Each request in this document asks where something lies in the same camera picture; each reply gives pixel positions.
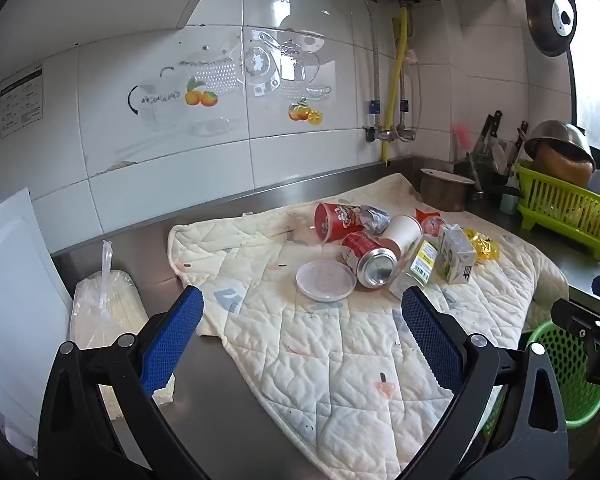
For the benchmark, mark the green dish rack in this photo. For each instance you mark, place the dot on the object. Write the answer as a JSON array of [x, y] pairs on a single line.
[[555, 200]]

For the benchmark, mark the red snack packet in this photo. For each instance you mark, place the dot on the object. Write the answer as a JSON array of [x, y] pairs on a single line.
[[430, 222]]

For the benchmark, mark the plastic bag of noodles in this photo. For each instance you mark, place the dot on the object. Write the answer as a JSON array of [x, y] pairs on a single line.
[[100, 310]]

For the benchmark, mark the white plastic lid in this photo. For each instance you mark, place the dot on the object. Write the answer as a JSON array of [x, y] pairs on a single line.
[[325, 280]]

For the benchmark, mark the metal pipe valves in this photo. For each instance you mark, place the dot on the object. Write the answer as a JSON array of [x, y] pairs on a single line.
[[387, 134]]

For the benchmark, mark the yellow plastic wrapper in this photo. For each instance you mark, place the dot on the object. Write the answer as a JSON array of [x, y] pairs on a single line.
[[485, 247]]

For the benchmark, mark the white cutting board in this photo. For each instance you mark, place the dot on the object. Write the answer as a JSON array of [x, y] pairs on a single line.
[[15, 310]]

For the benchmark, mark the small metal pot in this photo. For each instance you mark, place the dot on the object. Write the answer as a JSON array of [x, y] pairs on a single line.
[[442, 192]]

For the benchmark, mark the yellow gas pipe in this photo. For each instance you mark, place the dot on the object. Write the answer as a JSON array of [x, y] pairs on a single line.
[[397, 75]]

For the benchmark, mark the wall notice sticker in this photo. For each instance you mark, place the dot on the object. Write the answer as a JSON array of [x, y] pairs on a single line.
[[10, 110]]

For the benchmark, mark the brown pot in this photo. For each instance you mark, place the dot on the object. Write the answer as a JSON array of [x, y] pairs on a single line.
[[560, 166]]

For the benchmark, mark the green plastic basket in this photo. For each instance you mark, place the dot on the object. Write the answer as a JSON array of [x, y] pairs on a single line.
[[565, 360]]

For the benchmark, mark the hanging dark pan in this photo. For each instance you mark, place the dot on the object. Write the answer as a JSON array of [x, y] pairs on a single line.
[[542, 10]]

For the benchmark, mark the pale green cup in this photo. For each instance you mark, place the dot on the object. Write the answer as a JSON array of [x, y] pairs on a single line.
[[509, 204]]

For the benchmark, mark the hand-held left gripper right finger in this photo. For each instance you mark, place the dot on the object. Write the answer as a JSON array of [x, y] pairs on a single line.
[[430, 335]]

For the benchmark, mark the pink brush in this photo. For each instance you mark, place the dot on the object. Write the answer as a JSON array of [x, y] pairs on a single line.
[[462, 140]]

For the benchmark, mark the black knife rack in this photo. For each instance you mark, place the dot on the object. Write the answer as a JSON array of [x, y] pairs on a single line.
[[485, 177]]

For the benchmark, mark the steel bowl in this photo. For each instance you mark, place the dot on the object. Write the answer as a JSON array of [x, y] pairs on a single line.
[[560, 135]]

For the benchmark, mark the white and green carton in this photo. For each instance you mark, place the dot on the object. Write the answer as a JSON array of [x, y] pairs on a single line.
[[455, 255]]

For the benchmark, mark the red soda can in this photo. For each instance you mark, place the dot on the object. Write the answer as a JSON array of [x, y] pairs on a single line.
[[362, 252]]

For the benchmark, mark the cream quilted mat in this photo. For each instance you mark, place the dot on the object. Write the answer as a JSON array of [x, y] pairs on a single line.
[[330, 350]]

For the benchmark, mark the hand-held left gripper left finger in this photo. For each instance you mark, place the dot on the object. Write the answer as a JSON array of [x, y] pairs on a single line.
[[175, 330]]

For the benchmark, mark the silver wrapper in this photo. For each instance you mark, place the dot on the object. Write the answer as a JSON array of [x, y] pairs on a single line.
[[375, 217]]

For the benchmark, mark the clear bottle with yellow label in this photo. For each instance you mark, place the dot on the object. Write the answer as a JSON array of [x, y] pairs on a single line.
[[420, 265]]

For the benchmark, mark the white paper cup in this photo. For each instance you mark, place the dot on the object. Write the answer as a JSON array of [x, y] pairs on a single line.
[[402, 232]]

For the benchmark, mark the red instant noodle cup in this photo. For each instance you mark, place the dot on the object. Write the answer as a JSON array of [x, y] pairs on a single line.
[[332, 222]]

